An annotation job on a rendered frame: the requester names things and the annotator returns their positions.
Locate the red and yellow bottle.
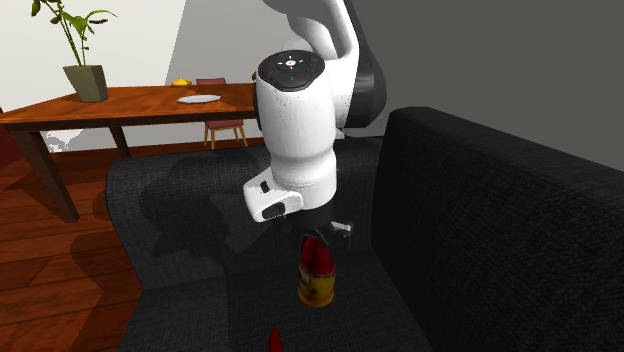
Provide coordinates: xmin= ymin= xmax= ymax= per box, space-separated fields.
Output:
xmin=297 ymin=234 xmax=338 ymax=309

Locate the small red object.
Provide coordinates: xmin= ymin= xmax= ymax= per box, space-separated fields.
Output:
xmin=267 ymin=327 xmax=285 ymax=352

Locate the red wooden chair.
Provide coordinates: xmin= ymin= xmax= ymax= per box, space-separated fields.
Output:
xmin=195 ymin=77 xmax=249 ymax=150

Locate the white plate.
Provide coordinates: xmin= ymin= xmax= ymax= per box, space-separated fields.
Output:
xmin=176 ymin=93 xmax=222 ymax=105

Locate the dark grey sofa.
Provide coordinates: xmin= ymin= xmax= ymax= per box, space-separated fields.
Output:
xmin=105 ymin=106 xmax=624 ymax=352

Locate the wooden dining table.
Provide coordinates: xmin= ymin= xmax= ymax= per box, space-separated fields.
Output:
xmin=0 ymin=82 xmax=260 ymax=224

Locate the potted green plant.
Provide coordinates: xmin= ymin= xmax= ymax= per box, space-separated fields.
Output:
xmin=30 ymin=0 xmax=118 ymax=104

